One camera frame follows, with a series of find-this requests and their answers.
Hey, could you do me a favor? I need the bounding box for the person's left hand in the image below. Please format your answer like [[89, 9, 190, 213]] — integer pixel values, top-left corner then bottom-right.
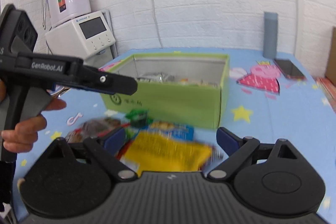
[[1, 81, 67, 153]]

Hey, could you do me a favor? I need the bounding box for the green cardboard box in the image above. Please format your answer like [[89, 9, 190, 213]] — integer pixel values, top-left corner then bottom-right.
[[101, 53, 230, 129]]

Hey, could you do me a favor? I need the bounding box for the blue snack packet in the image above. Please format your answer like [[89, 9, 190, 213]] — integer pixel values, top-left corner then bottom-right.
[[147, 121, 194, 141]]

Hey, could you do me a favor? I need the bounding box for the grey cylinder bottle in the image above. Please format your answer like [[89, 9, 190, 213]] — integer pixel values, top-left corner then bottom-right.
[[263, 12, 278, 59]]

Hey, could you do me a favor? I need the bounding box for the blue cartoon tablecloth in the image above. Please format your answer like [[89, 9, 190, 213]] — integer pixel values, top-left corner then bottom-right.
[[15, 48, 335, 223]]

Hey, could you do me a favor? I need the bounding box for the yellow snack bag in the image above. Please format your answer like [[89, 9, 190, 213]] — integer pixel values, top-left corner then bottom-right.
[[120, 131, 213, 176]]

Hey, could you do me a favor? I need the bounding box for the white machine with screen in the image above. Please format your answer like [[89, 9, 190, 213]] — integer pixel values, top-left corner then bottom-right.
[[46, 10, 116, 68]]

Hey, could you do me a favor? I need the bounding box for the dark green snack packet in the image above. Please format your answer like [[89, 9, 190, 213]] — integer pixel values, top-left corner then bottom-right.
[[125, 109, 153, 128]]

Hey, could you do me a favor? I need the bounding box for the clear red cookie bag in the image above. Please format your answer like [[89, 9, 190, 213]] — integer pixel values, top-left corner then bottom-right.
[[65, 117, 121, 143]]

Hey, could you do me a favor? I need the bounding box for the smartphone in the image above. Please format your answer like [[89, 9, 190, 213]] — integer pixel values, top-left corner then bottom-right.
[[274, 59, 306, 80]]

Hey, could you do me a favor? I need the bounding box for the brown cardboard box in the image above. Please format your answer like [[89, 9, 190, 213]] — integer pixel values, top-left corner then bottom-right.
[[325, 27, 336, 86]]

